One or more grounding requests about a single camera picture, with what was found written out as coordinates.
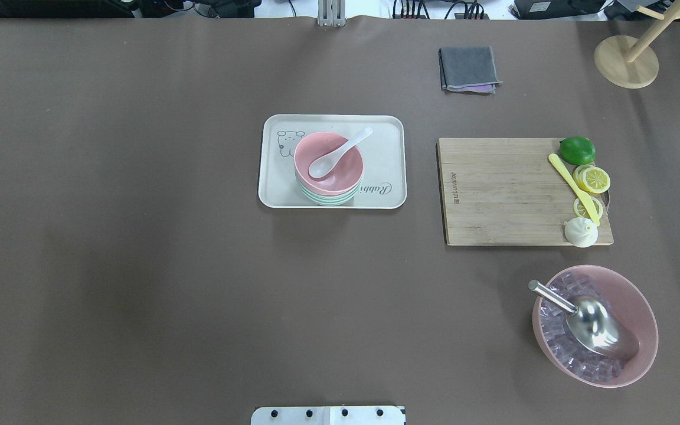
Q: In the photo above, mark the white ceramic spoon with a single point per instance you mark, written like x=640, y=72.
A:
x=325, y=164

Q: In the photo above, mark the green bowl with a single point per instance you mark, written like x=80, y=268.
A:
x=328, y=199

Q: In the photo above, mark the large pink ice bowl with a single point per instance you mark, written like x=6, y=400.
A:
x=621, y=298

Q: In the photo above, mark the cream rabbit serving tray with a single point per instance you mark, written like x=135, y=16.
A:
x=383, y=184

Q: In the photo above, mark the bamboo cutting board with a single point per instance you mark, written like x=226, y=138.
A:
x=502, y=192

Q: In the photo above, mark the folded grey cloth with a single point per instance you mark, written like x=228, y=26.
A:
x=468, y=69

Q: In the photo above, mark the green lime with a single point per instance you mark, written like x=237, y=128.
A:
x=577, y=150

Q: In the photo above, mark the yellow plastic knife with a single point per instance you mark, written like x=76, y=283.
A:
x=584, y=197

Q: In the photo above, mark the metal ice scoop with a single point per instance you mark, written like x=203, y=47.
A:
x=592, y=325

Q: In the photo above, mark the wooden mug tree stand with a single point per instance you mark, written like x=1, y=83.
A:
x=629, y=62

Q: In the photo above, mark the aluminium frame post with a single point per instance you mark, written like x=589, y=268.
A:
x=331, y=13

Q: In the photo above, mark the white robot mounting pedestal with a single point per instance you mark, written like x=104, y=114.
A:
x=330, y=415

